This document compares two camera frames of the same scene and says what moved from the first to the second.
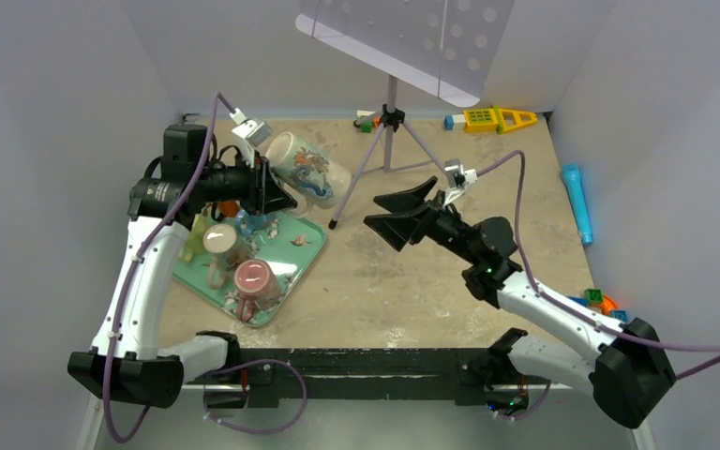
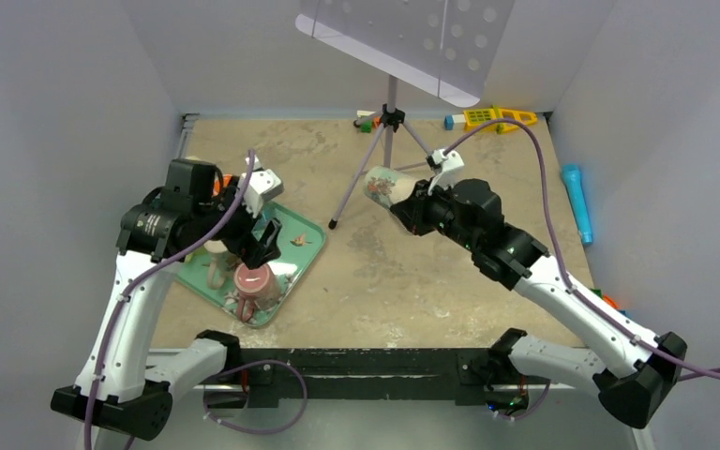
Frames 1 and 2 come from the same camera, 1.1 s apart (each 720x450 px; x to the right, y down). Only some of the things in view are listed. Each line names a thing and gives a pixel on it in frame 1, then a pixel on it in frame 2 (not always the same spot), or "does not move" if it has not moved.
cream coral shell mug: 226,250 does not move
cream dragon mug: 307,176 to 387,186
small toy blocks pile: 594,299 does not move
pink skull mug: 257,285 does not move
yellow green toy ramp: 509,119 does not move
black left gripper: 262,193 to 251,250
